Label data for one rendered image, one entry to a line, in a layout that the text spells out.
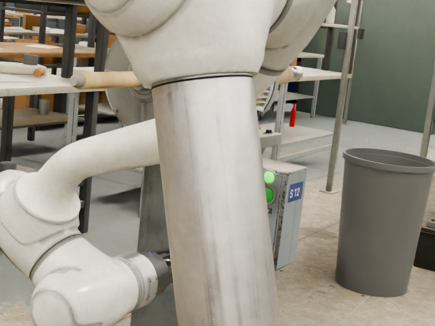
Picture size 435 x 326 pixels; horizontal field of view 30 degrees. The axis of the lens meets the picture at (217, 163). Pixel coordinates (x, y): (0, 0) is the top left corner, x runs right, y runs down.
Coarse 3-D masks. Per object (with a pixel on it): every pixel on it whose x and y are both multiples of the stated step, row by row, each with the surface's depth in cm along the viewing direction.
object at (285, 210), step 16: (272, 160) 164; (288, 176) 154; (304, 176) 161; (288, 192) 156; (272, 208) 156; (288, 208) 157; (272, 224) 156; (288, 224) 159; (272, 240) 156; (288, 240) 160; (288, 256) 162
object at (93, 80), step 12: (84, 72) 151; (96, 72) 154; (108, 72) 157; (120, 72) 160; (132, 72) 163; (84, 84) 150; (96, 84) 153; (108, 84) 156; (120, 84) 159; (132, 84) 163
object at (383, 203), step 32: (352, 160) 424; (384, 160) 459; (416, 160) 451; (352, 192) 427; (384, 192) 416; (416, 192) 419; (352, 224) 429; (384, 224) 420; (416, 224) 426; (352, 256) 431; (384, 256) 424; (352, 288) 434; (384, 288) 429
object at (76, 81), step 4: (72, 76) 149; (76, 76) 149; (80, 76) 150; (72, 80) 149; (76, 80) 149; (80, 80) 149; (84, 80) 150; (72, 84) 149; (76, 84) 149; (80, 84) 149
